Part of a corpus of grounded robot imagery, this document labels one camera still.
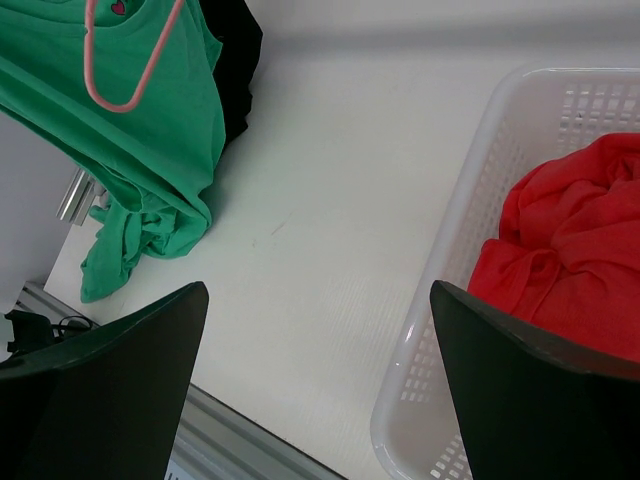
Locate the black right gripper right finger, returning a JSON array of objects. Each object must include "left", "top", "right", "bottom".
[{"left": 430, "top": 280, "right": 639, "bottom": 479}]

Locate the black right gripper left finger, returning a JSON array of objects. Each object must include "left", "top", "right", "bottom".
[{"left": 1, "top": 282, "right": 208, "bottom": 479}]

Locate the red tank top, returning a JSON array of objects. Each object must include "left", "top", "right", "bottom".
[{"left": 468, "top": 133, "right": 639, "bottom": 361}]

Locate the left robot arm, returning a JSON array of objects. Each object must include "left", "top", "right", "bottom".
[{"left": 5, "top": 310, "right": 99, "bottom": 359}]

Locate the black tank top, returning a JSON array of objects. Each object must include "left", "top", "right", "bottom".
[{"left": 200, "top": 0, "right": 263, "bottom": 146}]

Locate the white perforated plastic basket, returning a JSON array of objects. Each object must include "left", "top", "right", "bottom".
[{"left": 370, "top": 62, "right": 639, "bottom": 479}]

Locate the green shirt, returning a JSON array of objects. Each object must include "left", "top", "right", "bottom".
[{"left": 1, "top": 1, "right": 225, "bottom": 303}]

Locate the aluminium front table rail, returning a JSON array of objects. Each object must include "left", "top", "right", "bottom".
[{"left": 16, "top": 296, "right": 334, "bottom": 479}]

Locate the aluminium frame left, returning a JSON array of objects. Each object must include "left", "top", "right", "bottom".
[{"left": 56, "top": 168, "right": 107, "bottom": 226}]

